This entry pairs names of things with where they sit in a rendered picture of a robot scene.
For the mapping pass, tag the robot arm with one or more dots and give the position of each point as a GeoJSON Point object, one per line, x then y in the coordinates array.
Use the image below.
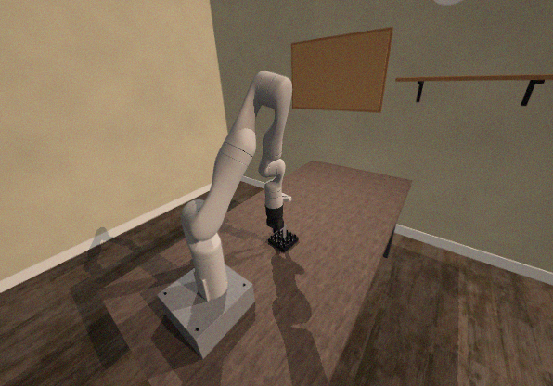
{"type": "Point", "coordinates": [201, 219]}

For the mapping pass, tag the black knob box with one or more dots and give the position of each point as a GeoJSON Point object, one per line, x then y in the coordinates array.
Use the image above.
{"type": "Point", "coordinates": [283, 243]}

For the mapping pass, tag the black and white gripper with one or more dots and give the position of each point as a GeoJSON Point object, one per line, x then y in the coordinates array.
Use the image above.
{"type": "Point", "coordinates": [274, 213]}

